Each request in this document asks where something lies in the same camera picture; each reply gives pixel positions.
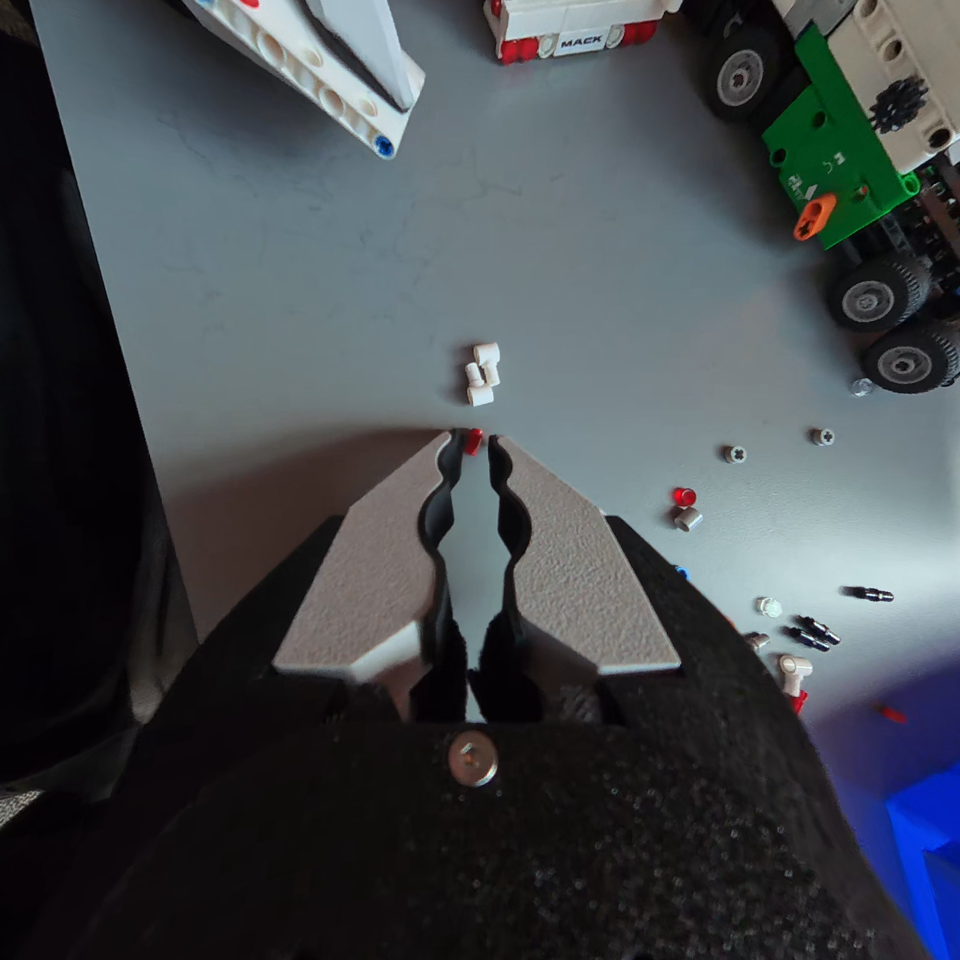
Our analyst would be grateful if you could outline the white lego beam blue pins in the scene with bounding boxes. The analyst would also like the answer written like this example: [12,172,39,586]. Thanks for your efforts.
[180,0,426,162]

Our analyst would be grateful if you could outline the white lego container body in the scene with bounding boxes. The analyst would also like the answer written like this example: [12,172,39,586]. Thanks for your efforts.
[483,0,684,65]

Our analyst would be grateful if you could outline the scattered small lego pieces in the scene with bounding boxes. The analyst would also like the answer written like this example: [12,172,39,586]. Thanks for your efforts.
[671,377,910,725]

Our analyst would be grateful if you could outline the blue plastic bin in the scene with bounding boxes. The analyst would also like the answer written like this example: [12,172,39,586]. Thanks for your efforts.
[885,780,960,960]

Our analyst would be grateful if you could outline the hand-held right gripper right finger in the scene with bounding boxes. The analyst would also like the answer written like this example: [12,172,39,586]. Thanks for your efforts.
[486,435,684,676]

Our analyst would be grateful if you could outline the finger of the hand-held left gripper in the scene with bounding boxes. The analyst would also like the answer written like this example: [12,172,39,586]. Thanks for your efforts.
[303,0,426,115]

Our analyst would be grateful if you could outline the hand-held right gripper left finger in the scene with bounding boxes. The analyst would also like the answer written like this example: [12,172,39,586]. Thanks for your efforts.
[270,429,462,690]

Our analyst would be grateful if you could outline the white lego connector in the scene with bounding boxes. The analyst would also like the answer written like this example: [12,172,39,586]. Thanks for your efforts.
[465,341,502,408]

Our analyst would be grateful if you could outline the white green lego truck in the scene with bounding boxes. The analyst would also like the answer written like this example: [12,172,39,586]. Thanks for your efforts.
[678,0,960,395]

